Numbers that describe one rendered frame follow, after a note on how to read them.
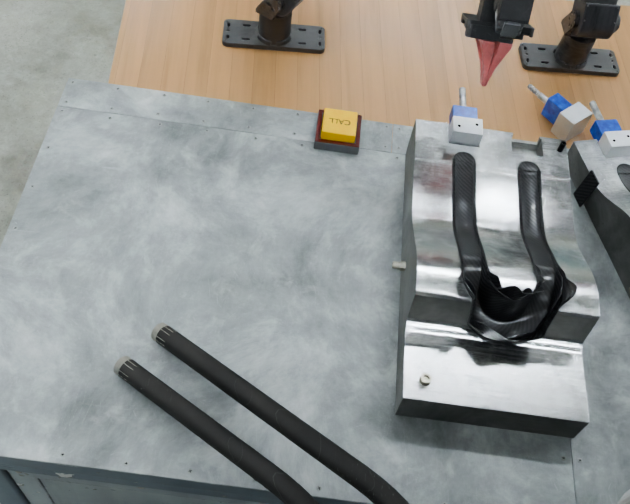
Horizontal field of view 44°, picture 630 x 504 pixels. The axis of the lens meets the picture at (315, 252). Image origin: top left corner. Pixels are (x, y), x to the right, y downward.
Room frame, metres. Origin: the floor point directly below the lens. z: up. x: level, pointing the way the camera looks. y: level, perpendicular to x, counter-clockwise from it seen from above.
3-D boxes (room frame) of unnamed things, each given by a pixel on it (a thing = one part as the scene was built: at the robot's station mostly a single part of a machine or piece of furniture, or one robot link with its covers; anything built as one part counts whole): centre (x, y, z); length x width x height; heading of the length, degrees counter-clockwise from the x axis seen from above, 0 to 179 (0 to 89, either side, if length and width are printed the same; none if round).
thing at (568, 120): (1.12, -0.40, 0.82); 0.13 x 0.05 x 0.05; 45
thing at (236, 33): (1.20, 0.15, 0.84); 0.20 x 0.07 x 0.08; 98
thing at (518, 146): (0.94, -0.32, 0.87); 0.05 x 0.05 x 0.04; 3
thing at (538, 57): (1.28, -0.44, 0.84); 0.20 x 0.07 x 0.08; 98
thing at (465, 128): (0.98, -0.21, 0.89); 0.13 x 0.05 x 0.05; 3
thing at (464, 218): (0.72, -0.28, 0.92); 0.35 x 0.16 x 0.09; 3
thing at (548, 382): (0.71, -0.27, 0.87); 0.50 x 0.26 x 0.14; 3
